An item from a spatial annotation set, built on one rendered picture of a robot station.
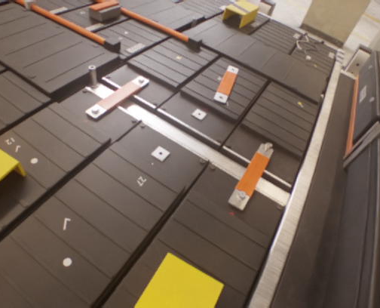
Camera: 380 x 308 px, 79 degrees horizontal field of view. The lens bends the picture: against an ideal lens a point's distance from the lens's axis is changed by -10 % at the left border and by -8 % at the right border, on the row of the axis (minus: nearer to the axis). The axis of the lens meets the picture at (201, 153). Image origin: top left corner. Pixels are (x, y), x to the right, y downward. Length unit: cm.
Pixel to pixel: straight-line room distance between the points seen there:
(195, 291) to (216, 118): 33
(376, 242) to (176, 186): 26
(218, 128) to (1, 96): 39
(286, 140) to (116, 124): 32
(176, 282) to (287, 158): 31
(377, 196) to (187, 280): 26
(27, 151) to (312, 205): 46
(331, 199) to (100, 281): 39
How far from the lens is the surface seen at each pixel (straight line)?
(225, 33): 81
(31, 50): 64
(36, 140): 44
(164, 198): 36
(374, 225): 36
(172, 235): 33
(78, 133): 43
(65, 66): 57
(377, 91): 66
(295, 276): 39
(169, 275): 29
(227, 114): 50
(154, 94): 52
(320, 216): 46
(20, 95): 53
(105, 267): 32
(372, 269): 32
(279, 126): 53
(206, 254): 33
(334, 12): 472
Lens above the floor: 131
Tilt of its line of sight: 49 degrees down
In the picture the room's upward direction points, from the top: 19 degrees clockwise
